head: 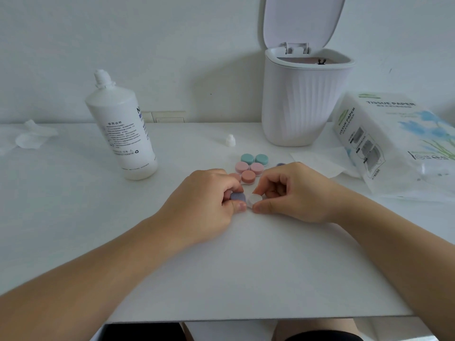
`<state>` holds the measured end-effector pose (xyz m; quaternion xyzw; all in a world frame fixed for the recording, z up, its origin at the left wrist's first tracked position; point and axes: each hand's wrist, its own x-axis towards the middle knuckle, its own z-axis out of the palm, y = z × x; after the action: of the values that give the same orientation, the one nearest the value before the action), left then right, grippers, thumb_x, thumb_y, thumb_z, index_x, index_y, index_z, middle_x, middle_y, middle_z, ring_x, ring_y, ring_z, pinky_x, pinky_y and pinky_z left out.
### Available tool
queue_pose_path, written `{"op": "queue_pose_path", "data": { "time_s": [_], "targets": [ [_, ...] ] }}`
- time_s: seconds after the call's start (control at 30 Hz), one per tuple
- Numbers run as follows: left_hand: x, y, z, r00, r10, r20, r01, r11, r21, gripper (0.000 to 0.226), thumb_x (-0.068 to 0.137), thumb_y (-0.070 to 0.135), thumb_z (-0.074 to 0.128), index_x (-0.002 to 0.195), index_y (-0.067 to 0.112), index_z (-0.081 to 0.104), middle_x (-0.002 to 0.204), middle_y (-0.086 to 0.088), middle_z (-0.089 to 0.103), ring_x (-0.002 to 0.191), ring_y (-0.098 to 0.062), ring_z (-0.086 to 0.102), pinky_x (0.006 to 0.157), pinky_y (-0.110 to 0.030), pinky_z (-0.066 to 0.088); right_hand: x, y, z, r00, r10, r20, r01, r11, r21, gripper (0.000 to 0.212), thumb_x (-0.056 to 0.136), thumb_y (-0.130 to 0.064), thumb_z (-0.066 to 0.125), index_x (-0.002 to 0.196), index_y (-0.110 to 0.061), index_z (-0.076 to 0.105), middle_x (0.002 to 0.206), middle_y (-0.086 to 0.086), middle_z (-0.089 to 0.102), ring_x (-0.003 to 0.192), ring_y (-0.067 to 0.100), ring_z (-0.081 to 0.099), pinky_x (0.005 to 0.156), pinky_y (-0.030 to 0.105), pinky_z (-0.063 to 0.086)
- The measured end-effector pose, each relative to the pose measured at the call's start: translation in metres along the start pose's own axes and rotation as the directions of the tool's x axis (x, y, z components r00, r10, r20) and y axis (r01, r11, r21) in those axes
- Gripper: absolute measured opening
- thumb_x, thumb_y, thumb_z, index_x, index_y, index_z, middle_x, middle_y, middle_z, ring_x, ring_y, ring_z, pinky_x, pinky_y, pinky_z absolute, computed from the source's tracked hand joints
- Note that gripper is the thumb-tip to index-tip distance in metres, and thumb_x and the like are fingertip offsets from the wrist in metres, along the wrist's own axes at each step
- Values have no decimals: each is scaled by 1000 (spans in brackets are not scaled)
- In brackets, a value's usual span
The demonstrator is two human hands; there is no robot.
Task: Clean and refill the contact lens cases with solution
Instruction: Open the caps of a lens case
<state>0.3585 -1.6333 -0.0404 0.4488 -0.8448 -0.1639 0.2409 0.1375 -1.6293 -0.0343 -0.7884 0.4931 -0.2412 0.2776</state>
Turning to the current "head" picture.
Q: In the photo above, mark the person's left hand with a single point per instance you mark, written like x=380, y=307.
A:
x=199, y=205

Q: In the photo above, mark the person's right hand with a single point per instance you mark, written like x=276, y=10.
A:
x=302, y=195

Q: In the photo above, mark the person's left thumb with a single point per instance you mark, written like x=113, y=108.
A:
x=239, y=207

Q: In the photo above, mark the person's right thumb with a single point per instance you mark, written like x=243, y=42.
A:
x=266, y=207

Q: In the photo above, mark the blue and white lens case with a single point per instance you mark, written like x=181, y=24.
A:
x=253, y=200

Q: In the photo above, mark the person's left forearm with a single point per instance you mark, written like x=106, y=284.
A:
x=81, y=280

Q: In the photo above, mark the person's right forearm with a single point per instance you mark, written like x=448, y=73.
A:
x=398, y=252

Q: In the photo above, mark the coral contact lens case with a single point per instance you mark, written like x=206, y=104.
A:
x=248, y=176

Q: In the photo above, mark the pink contact lens case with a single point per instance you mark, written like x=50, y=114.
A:
x=248, y=167

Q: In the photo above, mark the teal contact lens case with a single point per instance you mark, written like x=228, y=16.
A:
x=254, y=159

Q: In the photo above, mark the small white bottle cap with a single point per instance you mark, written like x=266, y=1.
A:
x=230, y=140

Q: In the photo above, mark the flat white tissue sheet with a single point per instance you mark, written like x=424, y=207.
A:
x=320, y=163

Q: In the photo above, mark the white ribbed trash bin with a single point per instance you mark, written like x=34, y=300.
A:
x=302, y=99

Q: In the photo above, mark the person's right leg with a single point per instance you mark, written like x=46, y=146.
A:
x=312, y=326

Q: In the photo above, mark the white solution bottle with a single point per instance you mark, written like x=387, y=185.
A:
x=122, y=131

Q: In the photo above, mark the tissue paper pack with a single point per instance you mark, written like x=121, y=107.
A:
x=394, y=142

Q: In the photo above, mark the black shorts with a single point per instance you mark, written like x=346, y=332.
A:
x=142, y=333

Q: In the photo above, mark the crumpled white tissue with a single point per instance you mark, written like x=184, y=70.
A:
x=30, y=136

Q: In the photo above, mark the white wall outlet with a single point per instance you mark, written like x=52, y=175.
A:
x=167, y=117

